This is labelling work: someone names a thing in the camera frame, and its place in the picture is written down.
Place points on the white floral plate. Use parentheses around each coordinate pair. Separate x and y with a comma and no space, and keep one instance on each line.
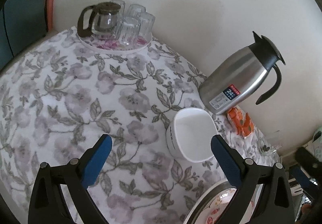
(224,195)

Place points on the large plate dark rim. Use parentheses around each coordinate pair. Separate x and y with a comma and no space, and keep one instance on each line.
(198,193)

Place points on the grey floral tablecloth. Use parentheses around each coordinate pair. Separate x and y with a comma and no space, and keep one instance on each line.
(75,103)

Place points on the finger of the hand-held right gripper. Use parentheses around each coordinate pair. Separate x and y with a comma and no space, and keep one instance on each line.
(301,178)
(308,161)

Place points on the blue cabinet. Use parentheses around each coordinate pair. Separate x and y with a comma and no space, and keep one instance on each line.
(22,12)

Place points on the white round tray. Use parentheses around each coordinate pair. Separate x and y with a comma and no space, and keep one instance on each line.
(113,46)

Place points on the stainless steel thermos jug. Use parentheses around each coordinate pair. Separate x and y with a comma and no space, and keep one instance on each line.
(234,73)

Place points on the clear glass mug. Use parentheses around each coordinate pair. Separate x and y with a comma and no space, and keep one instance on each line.
(266,147)

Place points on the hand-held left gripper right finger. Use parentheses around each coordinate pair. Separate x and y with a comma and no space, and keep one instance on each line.
(225,161)

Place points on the orange snack packet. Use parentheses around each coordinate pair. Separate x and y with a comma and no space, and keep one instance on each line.
(247,127)
(235,119)

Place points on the small white bowl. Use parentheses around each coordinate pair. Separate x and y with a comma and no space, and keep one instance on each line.
(193,133)

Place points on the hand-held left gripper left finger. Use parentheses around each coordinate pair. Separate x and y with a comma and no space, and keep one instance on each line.
(96,161)

